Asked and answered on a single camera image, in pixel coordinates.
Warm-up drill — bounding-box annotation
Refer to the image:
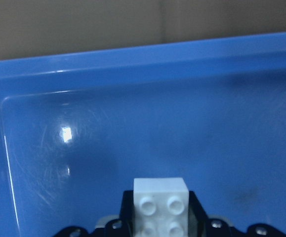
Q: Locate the white block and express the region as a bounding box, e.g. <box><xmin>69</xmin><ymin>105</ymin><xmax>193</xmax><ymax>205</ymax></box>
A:
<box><xmin>133</xmin><ymin>177</ymin><xmax>189</xmax><ymax>237</ymax></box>

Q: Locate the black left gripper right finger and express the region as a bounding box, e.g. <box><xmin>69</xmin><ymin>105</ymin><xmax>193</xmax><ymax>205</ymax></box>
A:
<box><xmin>187</xmin><ymin>191</ymin><xmax>208</xmax><ymax>237</ymax></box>

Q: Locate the blue plastic tray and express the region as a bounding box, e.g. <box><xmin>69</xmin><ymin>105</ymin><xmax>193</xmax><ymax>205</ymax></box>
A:
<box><xmin>0</xmin><ymin>33</ymin><xmax>286</xmax><ymax>237</ymax></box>

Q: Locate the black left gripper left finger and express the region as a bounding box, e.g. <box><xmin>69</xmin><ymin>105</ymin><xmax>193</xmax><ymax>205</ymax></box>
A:
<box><xmin>119</xmin><ymin>190</ymin><xmax>135</xmax><ymax>237</ymax></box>

